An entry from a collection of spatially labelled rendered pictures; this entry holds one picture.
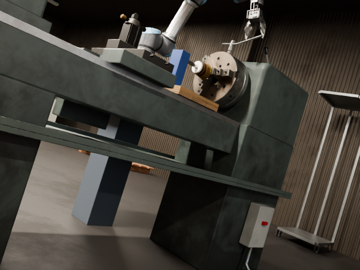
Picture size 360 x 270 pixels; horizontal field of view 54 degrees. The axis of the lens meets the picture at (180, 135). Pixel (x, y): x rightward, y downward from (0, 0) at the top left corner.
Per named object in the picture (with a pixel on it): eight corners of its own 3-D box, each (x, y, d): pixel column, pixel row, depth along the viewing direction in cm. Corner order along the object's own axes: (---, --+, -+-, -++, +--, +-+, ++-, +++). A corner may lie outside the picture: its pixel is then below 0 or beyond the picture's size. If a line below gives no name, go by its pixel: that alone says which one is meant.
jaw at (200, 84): (216, 84, 205) (205, 102, 208) (211, 81, 208) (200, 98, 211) (204, 78, 197) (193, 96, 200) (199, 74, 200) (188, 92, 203)
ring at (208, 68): (204, 65, 204) (194, 59, 197) (216, 66, 197) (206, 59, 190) (200, 80, 203) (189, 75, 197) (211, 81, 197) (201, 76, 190)
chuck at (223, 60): (195, 100, 222) (213, 54, 221) (232, 112, 200) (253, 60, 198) (186, 96, 216) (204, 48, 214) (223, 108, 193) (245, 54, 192)
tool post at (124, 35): (129, 49, 174) (135, 30, 175) (138, 49, 169) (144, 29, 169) (117, 43, 169) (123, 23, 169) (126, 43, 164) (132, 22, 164)
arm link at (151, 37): (134, 43, 234) (140, 24, 234) (148, 51, 244) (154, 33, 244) (146, 44, 226) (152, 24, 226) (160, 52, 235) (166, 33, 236)
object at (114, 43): (137, 65, 182) (140, 55, 182) (149, 66, 174) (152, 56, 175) (105, 49, 167) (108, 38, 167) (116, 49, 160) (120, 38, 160)
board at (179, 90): (171, 103, 210) (173, 97, 210) (216, 112, 184) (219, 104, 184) (133, 87, 188) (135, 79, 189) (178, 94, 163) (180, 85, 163)
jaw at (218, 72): (221, 74, 204) (238, 72, 196) (220, 82, 203) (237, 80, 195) (210, 67, 196) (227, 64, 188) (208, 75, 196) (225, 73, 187)
